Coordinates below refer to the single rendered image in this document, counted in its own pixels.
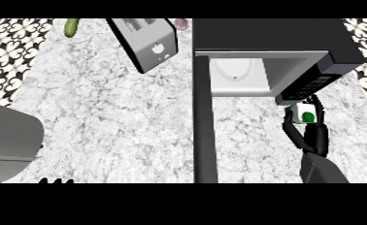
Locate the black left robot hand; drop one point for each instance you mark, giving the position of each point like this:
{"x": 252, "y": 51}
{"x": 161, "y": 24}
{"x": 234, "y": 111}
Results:
{"x": 57, "y": 181}

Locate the white and green milk carton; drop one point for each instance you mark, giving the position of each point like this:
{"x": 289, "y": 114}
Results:
{"x": 303, "y": 113}

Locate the silver toaster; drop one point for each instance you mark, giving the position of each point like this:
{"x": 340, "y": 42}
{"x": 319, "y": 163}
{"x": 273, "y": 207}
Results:
{"x": 149, "y": 43}

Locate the black microwave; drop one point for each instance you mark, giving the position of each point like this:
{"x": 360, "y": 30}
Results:
{"x": 282, "y": 52}

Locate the green cucumber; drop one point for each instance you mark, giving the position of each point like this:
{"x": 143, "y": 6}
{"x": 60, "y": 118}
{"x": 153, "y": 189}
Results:
{"x": 72, "y": 27}

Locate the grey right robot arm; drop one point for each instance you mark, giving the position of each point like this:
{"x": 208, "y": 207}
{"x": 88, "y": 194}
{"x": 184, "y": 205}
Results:
{"x": 319, "y": 170}

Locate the pink round object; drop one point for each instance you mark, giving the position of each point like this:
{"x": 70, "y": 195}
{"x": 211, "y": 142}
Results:
{"x": 181, "y": 24}

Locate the dark grey microwave door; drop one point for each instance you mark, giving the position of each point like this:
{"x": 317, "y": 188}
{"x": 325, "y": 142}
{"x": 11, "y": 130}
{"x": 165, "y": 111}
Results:
{"x": 205, "y": 119}

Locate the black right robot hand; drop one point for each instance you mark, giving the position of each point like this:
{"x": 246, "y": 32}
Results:
{"x": 313, "y": 136}

